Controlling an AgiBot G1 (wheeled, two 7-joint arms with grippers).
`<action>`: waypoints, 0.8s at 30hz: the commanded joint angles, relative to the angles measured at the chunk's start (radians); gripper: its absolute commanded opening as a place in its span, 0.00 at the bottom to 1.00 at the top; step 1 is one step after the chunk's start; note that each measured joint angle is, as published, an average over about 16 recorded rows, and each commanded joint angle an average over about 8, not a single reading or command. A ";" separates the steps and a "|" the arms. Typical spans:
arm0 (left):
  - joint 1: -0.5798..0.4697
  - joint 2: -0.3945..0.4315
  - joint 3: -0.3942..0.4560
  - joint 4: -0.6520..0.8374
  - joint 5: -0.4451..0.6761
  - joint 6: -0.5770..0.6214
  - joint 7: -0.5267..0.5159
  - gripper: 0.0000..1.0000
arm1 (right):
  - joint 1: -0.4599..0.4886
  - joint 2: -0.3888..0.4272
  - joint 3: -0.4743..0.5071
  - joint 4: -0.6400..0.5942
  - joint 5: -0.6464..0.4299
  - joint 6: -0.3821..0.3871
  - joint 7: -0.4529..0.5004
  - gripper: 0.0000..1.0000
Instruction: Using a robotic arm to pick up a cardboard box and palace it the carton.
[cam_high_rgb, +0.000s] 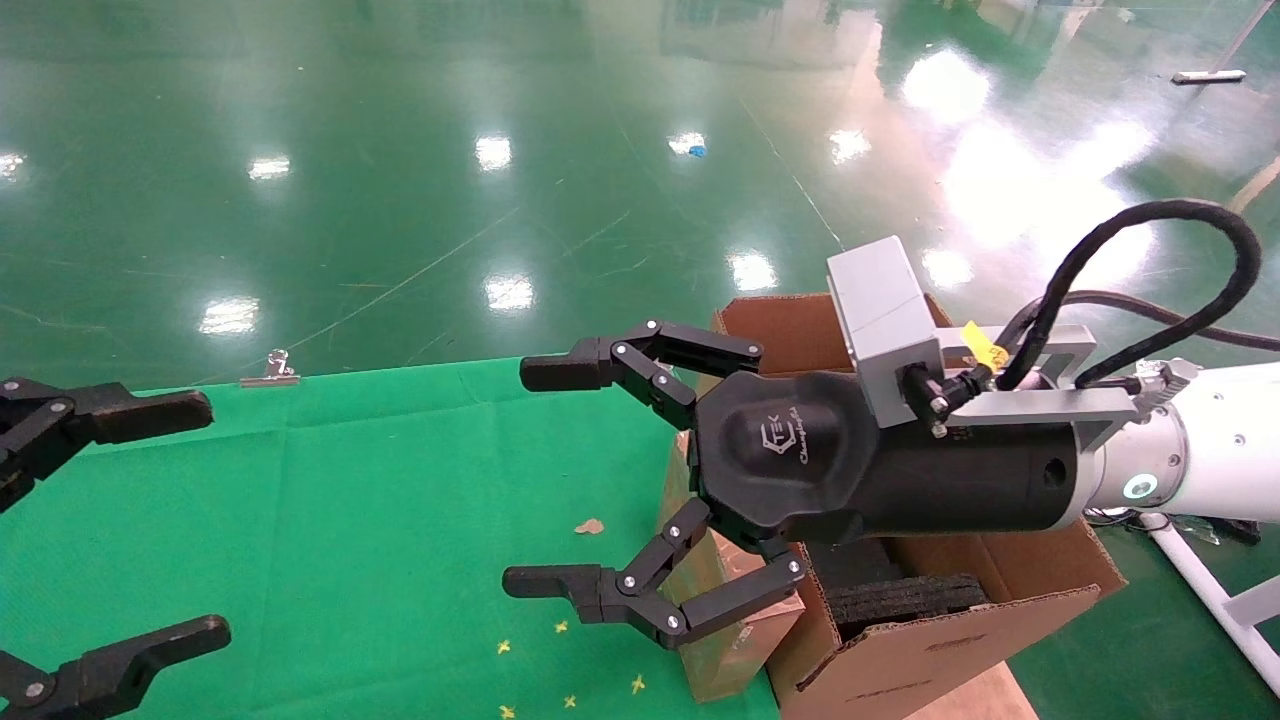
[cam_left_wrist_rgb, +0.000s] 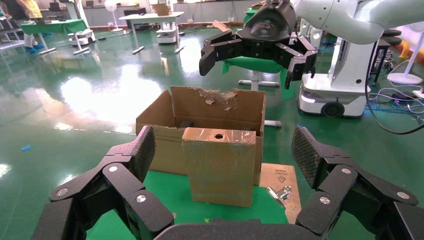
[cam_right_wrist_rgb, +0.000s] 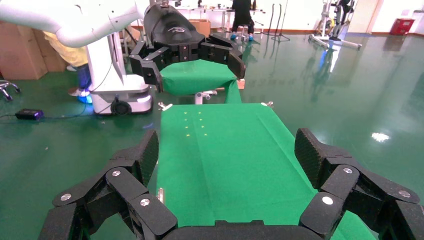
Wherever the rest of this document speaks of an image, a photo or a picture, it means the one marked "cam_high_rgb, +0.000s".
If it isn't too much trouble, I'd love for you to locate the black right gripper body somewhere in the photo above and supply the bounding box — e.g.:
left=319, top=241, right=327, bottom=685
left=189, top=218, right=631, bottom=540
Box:
left=688, top=370, right=1088, bottom=547

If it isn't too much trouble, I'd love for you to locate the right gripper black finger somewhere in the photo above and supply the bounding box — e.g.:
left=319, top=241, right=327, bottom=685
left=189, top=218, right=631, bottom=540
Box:
left=520, top=320, right=763, bottom=431
left=502, top=498, right=807, bottom=651

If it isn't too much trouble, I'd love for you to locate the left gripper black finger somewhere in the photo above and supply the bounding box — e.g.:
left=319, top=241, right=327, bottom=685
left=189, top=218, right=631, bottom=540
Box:
left=0, top=377, right=214, bottom=513
left=0, top=614, right=232, bottom=720

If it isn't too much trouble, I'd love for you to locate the small long cardboard box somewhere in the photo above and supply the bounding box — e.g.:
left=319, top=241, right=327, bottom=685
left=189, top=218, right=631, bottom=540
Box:
left=657, top=430, right=807, bottom=703

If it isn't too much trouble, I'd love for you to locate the large open cardboard carton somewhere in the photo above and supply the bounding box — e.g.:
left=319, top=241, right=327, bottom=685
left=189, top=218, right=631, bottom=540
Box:
left=700, top=292, right=1129, bottom=720

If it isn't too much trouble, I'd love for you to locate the silver binder clip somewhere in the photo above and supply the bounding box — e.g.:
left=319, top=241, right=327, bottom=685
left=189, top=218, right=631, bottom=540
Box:
left=240, top=349, right=301, bottom=388

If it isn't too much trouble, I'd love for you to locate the black ribbed foam block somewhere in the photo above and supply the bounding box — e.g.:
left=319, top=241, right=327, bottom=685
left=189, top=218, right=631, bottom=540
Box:
left=826, top=573, right=991, bottom=641

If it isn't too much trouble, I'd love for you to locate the green table cloth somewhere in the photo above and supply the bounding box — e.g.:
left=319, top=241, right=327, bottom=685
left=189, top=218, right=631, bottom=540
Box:
left=0, top=357, right=781, bottom=720

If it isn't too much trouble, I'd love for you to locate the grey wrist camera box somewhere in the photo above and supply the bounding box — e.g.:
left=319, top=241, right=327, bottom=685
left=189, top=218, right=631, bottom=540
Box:
left=826, top=236, right=946, bottom=429

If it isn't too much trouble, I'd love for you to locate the yellow cable tag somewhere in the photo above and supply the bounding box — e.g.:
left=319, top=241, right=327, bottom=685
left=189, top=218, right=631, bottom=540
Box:
left=962, top=320, right=1009, bottom=369

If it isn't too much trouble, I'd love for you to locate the grey metal camera bracket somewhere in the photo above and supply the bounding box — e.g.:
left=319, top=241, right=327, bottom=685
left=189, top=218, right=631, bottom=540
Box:
left=935, top=324, right=1141, bottom=451

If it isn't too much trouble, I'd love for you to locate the thin dark cable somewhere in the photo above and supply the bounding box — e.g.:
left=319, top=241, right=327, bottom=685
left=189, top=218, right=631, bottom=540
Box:
left=1000, top=290, right=1280, bottom=353

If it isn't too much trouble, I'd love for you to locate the silver cable connector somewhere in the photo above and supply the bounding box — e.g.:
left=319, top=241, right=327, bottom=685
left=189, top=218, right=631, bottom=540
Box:
left=1135, top=357, right=1201, bottom=406

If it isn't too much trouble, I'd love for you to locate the white pipe frame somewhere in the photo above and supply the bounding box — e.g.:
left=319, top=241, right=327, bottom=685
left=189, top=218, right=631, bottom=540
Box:
left=1140, top=512, right=1280, bottom=696

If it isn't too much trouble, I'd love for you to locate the thick black braided cable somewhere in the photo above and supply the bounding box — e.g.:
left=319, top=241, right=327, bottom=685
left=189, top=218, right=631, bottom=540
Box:
left=905, top=199, right=1263, bottom=401

